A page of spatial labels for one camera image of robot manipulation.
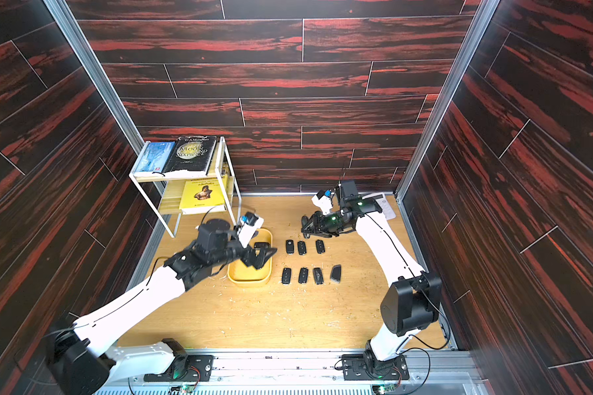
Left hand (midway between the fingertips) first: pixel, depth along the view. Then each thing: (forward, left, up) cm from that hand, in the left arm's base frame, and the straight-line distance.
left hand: (268, 241), depth 74 cm
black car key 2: (+13, -10, -24) cm, 29 cm away
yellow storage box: (+2, +14, -26) cm, 30 cm away
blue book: (+28, +42, +10) cm, 52 cm away
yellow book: (+24, +29, -5) cm, 38 cm away
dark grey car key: (+2, -24, -24) cm, 34 cm away
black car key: (+14, -6, -24) cm, 28 cm away
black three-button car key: (+1, -11, -24) cm, 26 cm away
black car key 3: (+14, -18, -23) cm, 33 cm away
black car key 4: (0, -5, -24) cm, 24 cm away
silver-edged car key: (0, -17, -23) cm, 28 cm away
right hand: (+7, -13, -3) cm, 16 cm away
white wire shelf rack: (+28, +43, -8) cm, 52 cm away
